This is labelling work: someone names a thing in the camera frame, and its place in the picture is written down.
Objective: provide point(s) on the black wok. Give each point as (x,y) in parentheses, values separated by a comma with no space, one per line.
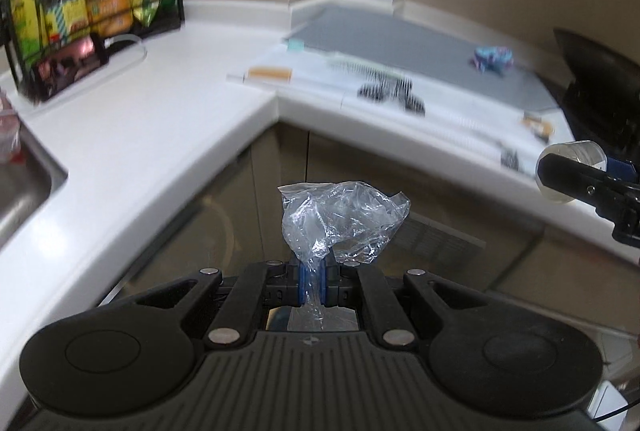
(595,71)

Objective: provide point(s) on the smartphone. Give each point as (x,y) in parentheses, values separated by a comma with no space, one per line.
(70,63)

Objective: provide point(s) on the blue purple crumpled wrapper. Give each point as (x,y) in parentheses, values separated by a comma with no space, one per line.
(492,58)

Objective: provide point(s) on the beige cabinet door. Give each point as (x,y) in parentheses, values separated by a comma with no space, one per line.
(500,251)
(225,211)

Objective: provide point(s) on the pink plastic bag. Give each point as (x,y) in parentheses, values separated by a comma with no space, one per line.
(9,126)

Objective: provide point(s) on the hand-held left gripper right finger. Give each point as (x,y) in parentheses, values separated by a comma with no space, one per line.
(324,286)

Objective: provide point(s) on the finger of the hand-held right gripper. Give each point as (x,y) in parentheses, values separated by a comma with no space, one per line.
(570,176)
(620,170)

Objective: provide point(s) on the white leaf print mat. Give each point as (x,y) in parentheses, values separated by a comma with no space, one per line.
(320,78)

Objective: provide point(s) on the steel sink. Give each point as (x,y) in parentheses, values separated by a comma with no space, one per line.
(25,191)

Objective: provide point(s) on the clear plastic bag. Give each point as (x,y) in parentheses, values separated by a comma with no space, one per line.
(340,221)

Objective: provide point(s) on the teal mat tag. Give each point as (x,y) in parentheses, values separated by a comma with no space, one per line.
(295,46)

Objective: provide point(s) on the grey mat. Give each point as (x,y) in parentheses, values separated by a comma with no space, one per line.
(400,41)

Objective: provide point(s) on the clear plastic cup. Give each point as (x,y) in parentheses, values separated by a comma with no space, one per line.
(575,149)

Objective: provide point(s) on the yellow black wrapper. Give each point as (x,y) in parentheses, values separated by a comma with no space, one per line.
(539,126)

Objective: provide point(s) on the green bottle yellow cap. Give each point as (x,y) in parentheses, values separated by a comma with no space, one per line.
(27,11)

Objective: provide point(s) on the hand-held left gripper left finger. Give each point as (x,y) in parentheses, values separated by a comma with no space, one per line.
(301,283)

